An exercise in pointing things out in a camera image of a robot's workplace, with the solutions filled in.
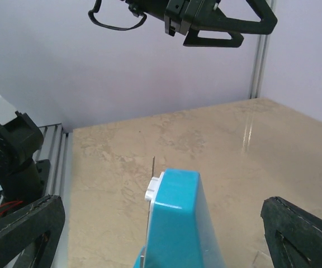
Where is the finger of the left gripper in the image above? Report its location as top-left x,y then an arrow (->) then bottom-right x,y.
197,0 -> 278,35
183,29 -> 244,47

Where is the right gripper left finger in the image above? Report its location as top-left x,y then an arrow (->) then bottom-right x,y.
0,195 -> 65,267

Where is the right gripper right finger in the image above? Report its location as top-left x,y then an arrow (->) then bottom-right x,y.
261,197 -> 322,267

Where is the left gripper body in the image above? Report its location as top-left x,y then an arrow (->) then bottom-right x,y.
126,1 -> 220,36

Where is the blue metronome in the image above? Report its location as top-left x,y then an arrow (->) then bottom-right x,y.
134,169 -> 226,268

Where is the left aluminium frame post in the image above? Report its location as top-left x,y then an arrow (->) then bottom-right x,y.
249,0 -> 278,100

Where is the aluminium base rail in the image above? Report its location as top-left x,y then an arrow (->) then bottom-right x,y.
34,124 -> 73,267

